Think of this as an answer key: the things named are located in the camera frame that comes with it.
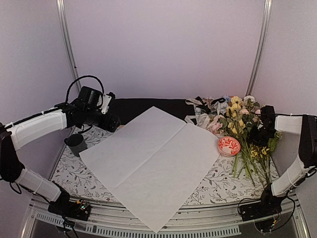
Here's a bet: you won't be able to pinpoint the red white patterned bowl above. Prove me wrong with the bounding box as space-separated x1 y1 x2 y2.
217 136 241 157

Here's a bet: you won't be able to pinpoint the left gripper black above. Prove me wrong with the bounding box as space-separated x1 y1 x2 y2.
84 108 121 132

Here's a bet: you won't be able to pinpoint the pile of fake flowers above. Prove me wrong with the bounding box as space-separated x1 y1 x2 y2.
217 96 282 186

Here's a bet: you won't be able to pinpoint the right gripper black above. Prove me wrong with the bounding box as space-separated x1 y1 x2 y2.
249 125 276 147

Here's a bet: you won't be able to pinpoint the white wrapping paper sheet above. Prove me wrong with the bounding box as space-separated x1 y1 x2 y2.
80 107 219 233

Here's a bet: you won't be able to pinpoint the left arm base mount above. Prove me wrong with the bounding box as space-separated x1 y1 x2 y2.
48 191 91 221

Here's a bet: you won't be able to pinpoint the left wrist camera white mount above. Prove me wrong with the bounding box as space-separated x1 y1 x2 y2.
100 92 115 115

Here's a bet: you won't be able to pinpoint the pile of ribbons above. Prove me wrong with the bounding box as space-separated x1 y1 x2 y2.
185 96 229 134

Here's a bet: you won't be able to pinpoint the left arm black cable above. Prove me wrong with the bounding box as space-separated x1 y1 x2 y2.
65 75 104 105

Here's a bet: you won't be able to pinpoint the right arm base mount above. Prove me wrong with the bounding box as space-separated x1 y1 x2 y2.
237 189 286 233

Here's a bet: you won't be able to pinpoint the dark grey cup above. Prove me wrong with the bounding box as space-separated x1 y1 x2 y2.
64 133 88 157

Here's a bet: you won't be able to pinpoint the aluminium front rail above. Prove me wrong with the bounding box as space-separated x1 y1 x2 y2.
20 194 312 238

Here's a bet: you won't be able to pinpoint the yellow small flower sprigs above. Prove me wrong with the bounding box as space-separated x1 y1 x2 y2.
250 144 269 160

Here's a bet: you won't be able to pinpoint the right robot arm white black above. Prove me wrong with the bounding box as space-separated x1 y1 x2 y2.
250 106 317 216

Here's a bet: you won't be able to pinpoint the left aluminium frame post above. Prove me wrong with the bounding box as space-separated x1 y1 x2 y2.
56 0 79 81

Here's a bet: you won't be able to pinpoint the aluminium frame post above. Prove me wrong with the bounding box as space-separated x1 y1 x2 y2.
245 0 272 96
56 0 79 81

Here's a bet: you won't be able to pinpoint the right aluminium frame post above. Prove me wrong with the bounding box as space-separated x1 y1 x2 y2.
245 0 272 96

